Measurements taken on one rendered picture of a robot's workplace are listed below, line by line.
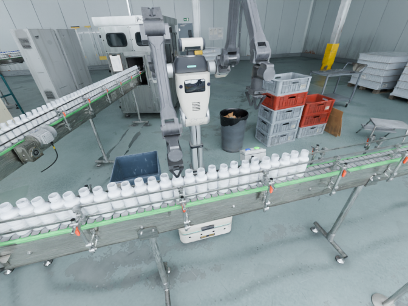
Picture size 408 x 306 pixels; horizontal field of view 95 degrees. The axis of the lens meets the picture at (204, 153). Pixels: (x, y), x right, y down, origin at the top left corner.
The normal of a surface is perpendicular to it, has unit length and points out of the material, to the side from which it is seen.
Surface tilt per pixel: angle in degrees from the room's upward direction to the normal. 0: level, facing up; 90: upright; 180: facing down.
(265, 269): 0
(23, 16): 90
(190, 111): 90
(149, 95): 90
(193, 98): 90
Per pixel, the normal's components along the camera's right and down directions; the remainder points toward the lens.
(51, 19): 0.25, 0.52
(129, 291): -0.03, -0.84
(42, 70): -0.07, 0.55
